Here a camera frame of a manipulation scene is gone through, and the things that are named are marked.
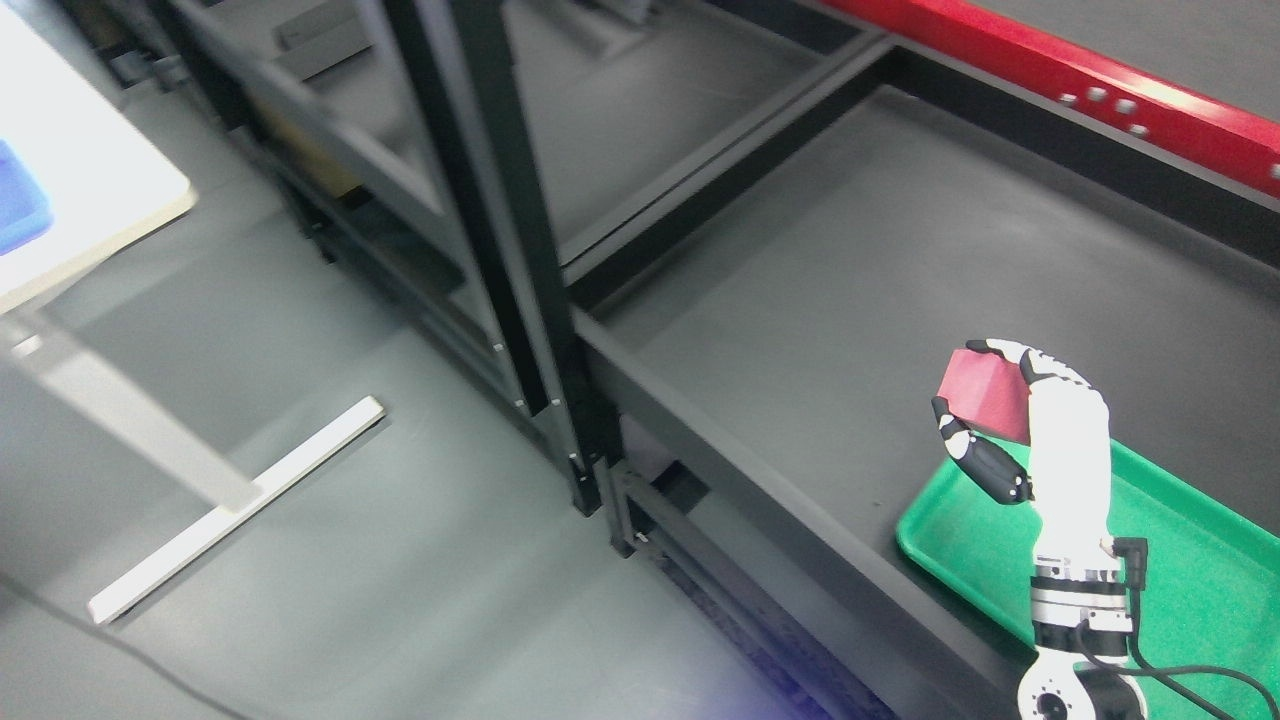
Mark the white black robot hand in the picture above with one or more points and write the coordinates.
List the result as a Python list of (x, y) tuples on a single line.
[(1064, 473)]

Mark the pink red block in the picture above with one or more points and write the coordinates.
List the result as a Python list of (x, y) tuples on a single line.
[(988, 393)]

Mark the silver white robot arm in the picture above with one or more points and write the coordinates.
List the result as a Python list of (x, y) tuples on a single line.
[(1081, 631)]

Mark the green plastic tray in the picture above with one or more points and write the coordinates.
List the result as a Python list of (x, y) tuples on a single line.
[(1212, 594)]

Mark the black metal shelf rack middle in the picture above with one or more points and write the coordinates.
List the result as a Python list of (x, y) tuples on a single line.
[(777, 222)]

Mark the black metal shelf rack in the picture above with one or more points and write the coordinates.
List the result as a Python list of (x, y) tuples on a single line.
[(777, 222), (397, 134)]

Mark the black metal shelf rack left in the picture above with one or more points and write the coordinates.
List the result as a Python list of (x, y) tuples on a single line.
[(397, 134)]

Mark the blue plastic tray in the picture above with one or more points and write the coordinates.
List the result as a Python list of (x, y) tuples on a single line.
[(25, 208)]

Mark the red metal beam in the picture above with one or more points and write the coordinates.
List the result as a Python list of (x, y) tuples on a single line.
[(1212, 133)]

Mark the white table leg frame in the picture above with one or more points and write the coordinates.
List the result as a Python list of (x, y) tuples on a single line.
[(108, 187)]

